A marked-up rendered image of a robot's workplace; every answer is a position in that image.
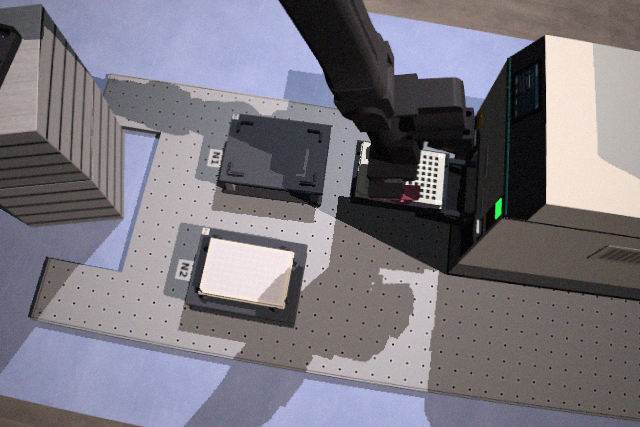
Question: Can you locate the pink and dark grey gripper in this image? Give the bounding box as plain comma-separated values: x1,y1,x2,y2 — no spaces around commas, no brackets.
367,121,421,205

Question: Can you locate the white label with black n2 text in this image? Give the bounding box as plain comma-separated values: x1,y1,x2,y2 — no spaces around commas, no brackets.
175,259,194,281

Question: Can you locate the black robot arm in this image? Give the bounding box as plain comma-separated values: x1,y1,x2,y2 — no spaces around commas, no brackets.
0,0,477,165

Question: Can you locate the white label with n1 text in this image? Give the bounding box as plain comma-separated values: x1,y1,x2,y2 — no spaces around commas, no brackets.
207,149,224,168

